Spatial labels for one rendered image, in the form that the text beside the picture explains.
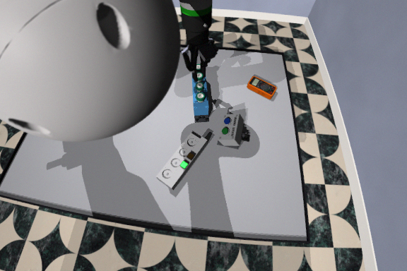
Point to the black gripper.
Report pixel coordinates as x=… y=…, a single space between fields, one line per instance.
x=193 y=39

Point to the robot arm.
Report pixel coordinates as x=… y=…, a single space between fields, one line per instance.
x=83 y=70

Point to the blue test tube rack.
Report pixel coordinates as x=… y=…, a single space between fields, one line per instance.
x=200 y=108

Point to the orange pocket multimeter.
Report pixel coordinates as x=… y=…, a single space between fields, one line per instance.
x=261 y=87

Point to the black table edge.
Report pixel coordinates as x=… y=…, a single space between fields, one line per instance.
x=185 y=232

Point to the white button panel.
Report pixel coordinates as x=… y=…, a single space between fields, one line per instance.
x=231 y=131

